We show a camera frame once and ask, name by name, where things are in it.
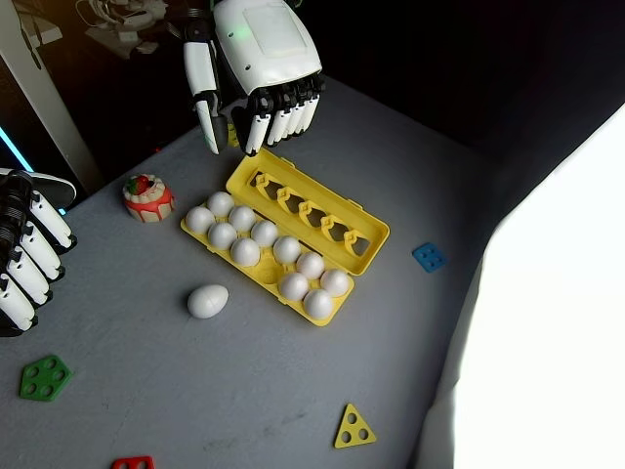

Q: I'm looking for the cyan light strip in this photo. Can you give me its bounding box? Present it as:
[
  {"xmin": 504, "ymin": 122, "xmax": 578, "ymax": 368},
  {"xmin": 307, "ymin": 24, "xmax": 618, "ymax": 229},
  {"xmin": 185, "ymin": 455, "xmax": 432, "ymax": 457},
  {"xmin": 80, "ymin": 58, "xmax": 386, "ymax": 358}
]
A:
[{"xmin": 0, "ymin": 125, "xmax": 67, "ymax": 216}]

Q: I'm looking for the blue square holed block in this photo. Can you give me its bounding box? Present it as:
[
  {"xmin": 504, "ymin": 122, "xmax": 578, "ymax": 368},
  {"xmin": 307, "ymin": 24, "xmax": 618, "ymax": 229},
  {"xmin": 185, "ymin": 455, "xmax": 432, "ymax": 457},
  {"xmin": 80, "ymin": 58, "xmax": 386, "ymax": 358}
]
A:
[{"xmin": 412, "ymin": 242, "xmax": 448, "ymax": 274}]

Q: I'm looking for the yellow egg carton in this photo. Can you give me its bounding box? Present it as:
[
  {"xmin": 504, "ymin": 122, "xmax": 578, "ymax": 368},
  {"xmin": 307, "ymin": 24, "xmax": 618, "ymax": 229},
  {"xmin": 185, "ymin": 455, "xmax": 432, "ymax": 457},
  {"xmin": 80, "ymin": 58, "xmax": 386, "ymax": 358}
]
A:
[{"xmin": 179, "ymin": 148, "xmax": 392, "ymax": 327}]

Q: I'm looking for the white post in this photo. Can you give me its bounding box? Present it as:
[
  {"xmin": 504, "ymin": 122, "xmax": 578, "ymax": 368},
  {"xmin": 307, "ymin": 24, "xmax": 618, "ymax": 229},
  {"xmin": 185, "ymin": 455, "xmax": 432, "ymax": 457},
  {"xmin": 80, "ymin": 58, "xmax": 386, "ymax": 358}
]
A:
[{"xmin": 0, "ymin": 0, "xmax": 106, "ymax": 196}]

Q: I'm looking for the green pentagon holed block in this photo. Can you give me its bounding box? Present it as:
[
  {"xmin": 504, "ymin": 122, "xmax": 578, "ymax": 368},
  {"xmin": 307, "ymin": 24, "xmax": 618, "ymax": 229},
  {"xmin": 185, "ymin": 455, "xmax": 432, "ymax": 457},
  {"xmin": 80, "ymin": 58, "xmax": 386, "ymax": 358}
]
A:
[{"xmin": 19, "ymin": 355, "xmax": 74, "ymax": 403}]

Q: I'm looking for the white backdrop sheet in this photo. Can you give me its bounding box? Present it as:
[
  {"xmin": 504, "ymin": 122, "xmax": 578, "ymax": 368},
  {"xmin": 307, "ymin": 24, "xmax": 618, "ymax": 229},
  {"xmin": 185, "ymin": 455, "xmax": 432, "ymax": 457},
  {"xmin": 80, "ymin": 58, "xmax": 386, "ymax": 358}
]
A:
[{"xmin": 409, "ymin": 100, "xmax": 625, "ymax": 469}]

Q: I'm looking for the toy strawberry cake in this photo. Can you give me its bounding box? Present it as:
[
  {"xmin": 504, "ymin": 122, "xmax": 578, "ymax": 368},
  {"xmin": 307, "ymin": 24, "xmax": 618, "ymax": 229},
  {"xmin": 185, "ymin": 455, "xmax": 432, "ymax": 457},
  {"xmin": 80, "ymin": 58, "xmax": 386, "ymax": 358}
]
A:
[{"xmin": 121, "ymin": 174, "xmax": 176, "ymax": 225}]

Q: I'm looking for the grey table cloth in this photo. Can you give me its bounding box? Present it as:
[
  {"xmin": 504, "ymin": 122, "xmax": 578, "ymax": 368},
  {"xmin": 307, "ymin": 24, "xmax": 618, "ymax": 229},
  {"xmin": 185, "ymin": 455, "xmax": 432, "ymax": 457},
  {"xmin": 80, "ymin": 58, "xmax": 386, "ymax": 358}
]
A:
[{"xmin": 0, "ymin": 73, "xmax": 499, "ymax": 469}]

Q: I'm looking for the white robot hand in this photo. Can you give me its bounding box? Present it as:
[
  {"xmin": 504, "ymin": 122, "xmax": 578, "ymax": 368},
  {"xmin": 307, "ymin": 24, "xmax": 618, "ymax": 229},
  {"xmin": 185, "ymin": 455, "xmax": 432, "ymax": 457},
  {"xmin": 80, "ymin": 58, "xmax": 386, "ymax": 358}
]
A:
[
  {"xmin": 183, "ymin": 0, "xmax": 327, "ymax": 157},
  {"xmin": 0, "ymin": 168, "xmax": 79, "ymax": 338}
]

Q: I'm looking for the red pentagon holed block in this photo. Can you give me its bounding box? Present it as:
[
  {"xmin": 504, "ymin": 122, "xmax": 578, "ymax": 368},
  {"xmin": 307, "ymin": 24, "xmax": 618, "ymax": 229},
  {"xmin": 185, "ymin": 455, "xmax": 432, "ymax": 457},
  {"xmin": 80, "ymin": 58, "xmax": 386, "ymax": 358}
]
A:
[{"xmin": 110, "ymin": 455, "xmax": 156, "ymax": 469}]

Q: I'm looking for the yellow triangle holed block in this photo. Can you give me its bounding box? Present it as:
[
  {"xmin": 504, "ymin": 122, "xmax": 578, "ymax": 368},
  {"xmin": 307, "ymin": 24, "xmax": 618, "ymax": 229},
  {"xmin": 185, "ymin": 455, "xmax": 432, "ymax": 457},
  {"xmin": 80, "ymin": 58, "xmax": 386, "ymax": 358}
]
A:
[{"xmin": 333, "ymin": 403, "xmax": 378, "ymax": 449}]

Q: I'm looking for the white background device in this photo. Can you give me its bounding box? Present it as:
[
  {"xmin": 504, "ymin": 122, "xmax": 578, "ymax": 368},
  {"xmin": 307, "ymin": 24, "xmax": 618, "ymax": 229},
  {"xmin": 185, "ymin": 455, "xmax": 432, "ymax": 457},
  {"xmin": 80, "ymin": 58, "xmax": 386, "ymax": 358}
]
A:
[{"xmin": 77, "ymin": 0, "xmax": 170, "ymax": 61}]

